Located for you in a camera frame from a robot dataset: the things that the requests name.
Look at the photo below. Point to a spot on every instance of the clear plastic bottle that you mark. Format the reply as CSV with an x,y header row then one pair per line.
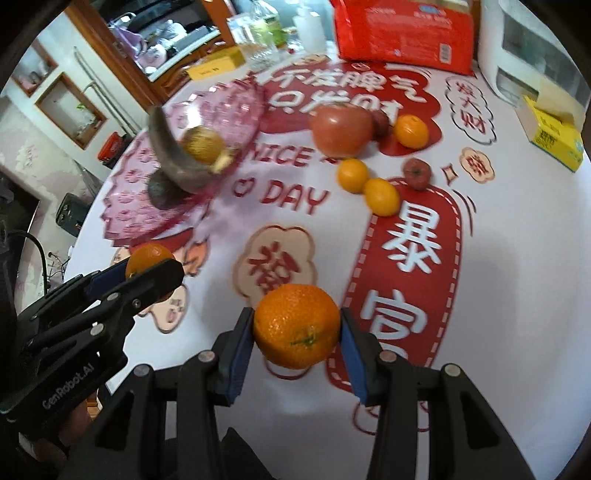
x,y
267,19

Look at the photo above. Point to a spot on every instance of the orange kumquat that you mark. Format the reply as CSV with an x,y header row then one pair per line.
x,y
352,175
382,197

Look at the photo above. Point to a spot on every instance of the red paper cup package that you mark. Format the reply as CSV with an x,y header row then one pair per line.
x,y
435,34

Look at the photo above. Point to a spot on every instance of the small orange mandarin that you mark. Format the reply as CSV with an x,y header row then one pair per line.
x,y
145,257

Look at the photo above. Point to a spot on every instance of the yellow tissue box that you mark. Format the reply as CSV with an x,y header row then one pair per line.
x,y
558,139

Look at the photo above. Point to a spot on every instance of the small red wrinkled fruit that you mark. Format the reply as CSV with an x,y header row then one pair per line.
x,y
417,173

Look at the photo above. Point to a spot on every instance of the printed red white tablecloth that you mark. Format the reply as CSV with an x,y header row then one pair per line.
x,y
488,268

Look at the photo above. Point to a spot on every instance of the orange mandarin by apple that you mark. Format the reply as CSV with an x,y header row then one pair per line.
x,y
412,132

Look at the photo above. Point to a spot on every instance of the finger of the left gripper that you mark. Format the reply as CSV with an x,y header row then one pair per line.
x,y
97,284
141,291

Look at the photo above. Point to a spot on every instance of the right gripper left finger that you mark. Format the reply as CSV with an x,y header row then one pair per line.
x,y
213,377

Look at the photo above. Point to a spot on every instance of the overripe brown banana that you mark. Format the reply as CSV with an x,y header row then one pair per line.
x,y
191,176

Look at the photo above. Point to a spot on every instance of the yellow-brown round fruit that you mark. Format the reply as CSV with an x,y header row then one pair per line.
x,y
203,144

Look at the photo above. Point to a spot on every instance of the dark red small fruit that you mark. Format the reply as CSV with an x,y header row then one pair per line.
x,y
381,124

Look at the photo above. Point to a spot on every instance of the dark air fryer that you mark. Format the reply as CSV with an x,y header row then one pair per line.
x,y
71,214

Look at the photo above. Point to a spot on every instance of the yellow flat box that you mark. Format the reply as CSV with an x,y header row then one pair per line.
x,y
221,61

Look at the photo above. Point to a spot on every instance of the clear drinking glass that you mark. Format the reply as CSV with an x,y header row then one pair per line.
x,y
255,42

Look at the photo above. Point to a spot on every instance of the dark avocado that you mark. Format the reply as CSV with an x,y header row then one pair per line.
x,y
163,193

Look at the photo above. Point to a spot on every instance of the white appliance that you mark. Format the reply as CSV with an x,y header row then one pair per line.
x,y
520,56

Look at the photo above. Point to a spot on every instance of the wooden cabinet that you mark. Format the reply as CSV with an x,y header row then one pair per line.
x,y
150,44

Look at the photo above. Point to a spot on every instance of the white squeeze bottle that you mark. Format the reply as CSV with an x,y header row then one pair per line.
x,y
309,29

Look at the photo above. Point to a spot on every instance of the red plastic bucket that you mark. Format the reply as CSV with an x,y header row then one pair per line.
x,y
112,148

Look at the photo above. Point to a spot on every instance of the large red apple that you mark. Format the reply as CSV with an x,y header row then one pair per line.
x,y
341,130

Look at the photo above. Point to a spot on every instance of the pink plastic fruit plate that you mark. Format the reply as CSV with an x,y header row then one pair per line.
x,y
233,110

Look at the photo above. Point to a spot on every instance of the large orange mandarin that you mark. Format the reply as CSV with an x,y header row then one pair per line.
x,y
297,326

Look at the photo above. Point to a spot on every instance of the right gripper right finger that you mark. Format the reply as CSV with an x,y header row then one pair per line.
x,y
381,378

